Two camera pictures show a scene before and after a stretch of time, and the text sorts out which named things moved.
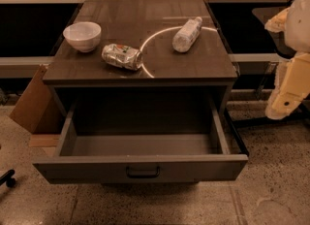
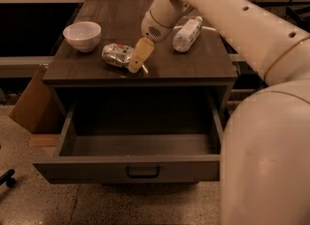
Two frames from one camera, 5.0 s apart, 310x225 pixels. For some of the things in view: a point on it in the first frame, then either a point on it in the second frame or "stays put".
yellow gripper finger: [292, 85] → [152, 31]
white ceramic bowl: [83, 36] stays put
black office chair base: [8, 178] stays put
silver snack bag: [122, 56] stays put
